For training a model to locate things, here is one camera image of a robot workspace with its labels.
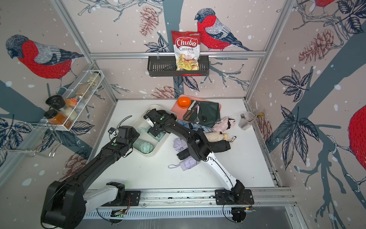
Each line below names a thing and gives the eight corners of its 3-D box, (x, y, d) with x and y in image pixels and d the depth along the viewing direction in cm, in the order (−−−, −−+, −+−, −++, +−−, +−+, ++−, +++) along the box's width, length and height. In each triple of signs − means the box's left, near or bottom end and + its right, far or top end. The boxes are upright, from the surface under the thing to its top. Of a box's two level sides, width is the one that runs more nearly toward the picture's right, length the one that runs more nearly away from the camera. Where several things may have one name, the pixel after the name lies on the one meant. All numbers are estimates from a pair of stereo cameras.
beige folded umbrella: (205, 141, 95) (206, 139, 92) (205, 134, 98) (205, 132, 96) (227, 141, 95) (228, 139, 92) (225, 134, 98) (226, 132, 96)
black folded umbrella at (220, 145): (212, 153, 91) (213, 150, 88) (209, 144, 95) (210, 141, 92) (229, 150, 93) (231, 147, 89) (226, 141, 97) (227, 139, 93)
